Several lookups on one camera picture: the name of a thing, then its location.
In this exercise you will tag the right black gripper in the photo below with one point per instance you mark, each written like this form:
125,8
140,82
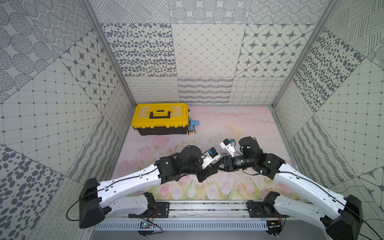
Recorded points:
227,161

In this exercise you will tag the yellow black toolbox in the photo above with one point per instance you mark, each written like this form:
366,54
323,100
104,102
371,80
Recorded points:
161,119

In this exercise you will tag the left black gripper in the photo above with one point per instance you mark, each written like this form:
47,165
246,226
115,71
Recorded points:
202,172

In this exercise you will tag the blue yellow hand tool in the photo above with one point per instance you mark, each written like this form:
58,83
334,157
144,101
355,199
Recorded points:
192,126

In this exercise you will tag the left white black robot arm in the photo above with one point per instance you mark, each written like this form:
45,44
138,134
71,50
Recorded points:
98,200

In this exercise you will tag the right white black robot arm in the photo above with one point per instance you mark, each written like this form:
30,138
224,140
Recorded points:
341,217

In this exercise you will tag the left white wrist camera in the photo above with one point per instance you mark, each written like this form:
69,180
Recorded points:
210,156

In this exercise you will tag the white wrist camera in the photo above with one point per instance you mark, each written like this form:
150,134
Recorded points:
210,156
227,145

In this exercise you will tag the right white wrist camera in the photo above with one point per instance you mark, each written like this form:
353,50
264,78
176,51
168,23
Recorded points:
227,145

